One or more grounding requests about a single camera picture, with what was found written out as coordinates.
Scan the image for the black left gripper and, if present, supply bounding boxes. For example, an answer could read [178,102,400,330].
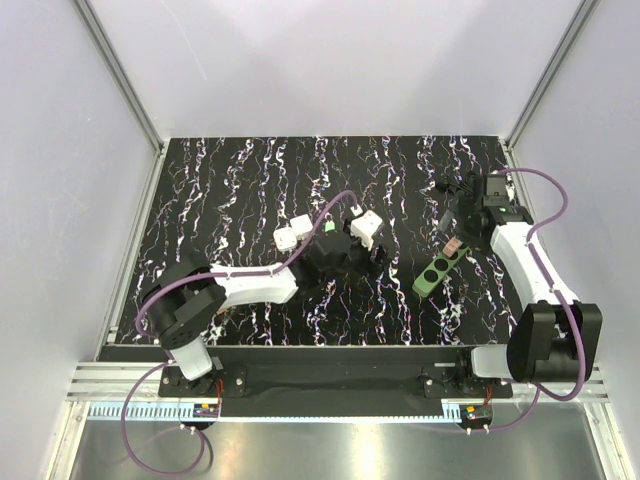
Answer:
[320,218,391,285]

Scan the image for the pink plug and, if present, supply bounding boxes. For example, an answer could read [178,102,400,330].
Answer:
[443,237,463,257]

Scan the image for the green power strip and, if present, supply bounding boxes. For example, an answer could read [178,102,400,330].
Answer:
[412,244,469,298]

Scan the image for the white charger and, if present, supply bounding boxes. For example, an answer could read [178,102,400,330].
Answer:
[290,214,313,241]

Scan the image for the white plug adapter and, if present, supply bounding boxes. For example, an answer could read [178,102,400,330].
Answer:
[273,227,298,253]

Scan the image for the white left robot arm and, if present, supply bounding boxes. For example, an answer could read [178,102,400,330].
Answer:
[136,230,388,396]

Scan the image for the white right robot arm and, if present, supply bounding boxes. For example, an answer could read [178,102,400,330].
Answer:
[436,171,603,401]

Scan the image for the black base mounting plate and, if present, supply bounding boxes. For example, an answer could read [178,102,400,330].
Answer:
[94,343,514,401]

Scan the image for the metal front tray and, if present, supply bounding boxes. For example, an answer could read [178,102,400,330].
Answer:
[70,403,607,479]

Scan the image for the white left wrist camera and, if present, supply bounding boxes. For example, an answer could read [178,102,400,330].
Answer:
[349,210,383,251]

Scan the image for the black coiled cable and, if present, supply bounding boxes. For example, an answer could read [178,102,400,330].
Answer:
[434,172,484,199]

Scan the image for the aluminium frame rail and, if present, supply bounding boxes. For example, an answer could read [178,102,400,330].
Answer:
[42,1,165,479]

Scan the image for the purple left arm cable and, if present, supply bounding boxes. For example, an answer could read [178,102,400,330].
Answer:
[119,190,362,476]

